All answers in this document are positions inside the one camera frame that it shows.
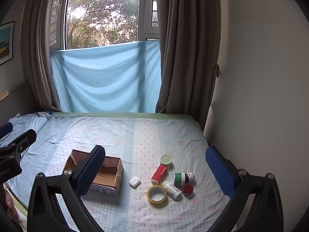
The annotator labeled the round red tin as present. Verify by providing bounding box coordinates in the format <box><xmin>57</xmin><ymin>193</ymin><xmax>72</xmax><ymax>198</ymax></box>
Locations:
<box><xmin>182</xmin><ymin>184</ymin><xmax>194</xmax><ymax>196</ymax></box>

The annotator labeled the green band white jar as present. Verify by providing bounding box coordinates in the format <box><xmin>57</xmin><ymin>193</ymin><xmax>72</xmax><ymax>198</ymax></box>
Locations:
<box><xmin>173</xmin><ymin>172</ymin><xmax>186</xmax><ymax>185</ymax></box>

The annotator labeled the grey window frame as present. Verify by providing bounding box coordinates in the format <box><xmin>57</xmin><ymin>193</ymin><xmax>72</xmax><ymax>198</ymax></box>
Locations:
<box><xmin>49</xmin><ymin>0</ymin><xmax>160</xmax><ymax>51</ymax></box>

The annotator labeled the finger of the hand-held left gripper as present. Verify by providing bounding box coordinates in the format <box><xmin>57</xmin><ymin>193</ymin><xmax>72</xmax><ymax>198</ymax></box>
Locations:
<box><xmin>0</xmin><ymin>129</ymin><xmax>37</xmax><ymax>155</ymax></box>
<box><xmin>0</xmin><ymin>122</ymin><xmax>14</xmax><ymax>138</ymax></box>

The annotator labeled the cardboard box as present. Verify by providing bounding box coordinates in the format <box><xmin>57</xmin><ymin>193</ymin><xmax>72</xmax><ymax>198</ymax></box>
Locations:
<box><xmin>62</xmin><ymin>150</ymin><xmax>124</xmax><ymax>196</ymax></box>

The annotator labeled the white pill bottle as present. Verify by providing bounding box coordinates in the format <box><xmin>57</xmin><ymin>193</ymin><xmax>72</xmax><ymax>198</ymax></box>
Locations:
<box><xmin>161</xmin><ymin>180</ymin><xmax>182</xmax><ymax>200</ymax></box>

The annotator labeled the checked floral bed sheet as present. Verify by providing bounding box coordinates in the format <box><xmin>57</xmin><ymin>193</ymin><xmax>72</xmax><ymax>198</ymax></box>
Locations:
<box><xmin>0</xmin><ymin>112</ymin><xmax>238</xmax><ymax>232</ymax></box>

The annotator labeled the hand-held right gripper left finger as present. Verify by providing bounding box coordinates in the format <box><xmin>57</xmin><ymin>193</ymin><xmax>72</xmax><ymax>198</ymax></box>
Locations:
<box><xmin>27</xmin><ymin>145</ymin><xmax>106</xmax><ymax>232</ymax></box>

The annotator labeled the yellow tape roll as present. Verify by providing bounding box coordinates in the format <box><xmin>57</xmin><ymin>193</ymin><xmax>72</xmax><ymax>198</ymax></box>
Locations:
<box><xmin>146</xmin><ymin>185</ymin><xmax>167</xmax><ymax>205</ymax></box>

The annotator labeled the light blue hanging cloth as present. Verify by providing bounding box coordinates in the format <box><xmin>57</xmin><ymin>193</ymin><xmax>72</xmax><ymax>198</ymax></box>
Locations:
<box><xmin>49</xmin><ymin>40</ymin><xmax>162</xmax><ymax>113</ymax></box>

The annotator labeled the red and white box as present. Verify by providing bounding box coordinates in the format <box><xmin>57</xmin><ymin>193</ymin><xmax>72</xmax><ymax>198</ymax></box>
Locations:
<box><xmin>151</xmin><ymin>164</ymin><xmax>169</xmax><ymax>183</ymax></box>

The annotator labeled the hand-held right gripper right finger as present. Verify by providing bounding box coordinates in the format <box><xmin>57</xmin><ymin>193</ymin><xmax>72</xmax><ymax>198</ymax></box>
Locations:
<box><xmin>205</xmin><ymin>146</ymin><xmax>284</xmax><ymax>232</ymax></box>

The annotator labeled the wall poster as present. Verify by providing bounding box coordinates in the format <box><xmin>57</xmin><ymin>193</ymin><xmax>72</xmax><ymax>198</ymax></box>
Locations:
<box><xmin>0</xmin><ymin>21</ymin><xmax>15</xmax><ymax>65</ymax></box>

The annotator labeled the green lid jar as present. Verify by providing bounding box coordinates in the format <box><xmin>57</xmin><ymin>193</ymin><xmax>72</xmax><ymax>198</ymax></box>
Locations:
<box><xmin>159</xmin><ymin>155</ymin><xmax>173</xmax><ymax>168</ymax></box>

